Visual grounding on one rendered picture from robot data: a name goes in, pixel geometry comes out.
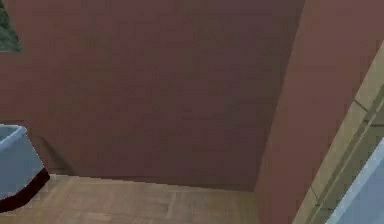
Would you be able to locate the pale blue bin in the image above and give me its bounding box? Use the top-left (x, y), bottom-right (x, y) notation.
top-left (0, 124), bottom-right (51, 214)

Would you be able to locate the green framed wall picture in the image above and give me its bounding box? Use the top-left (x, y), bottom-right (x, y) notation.
top-left (0, 0), bottom-right (24, 53)

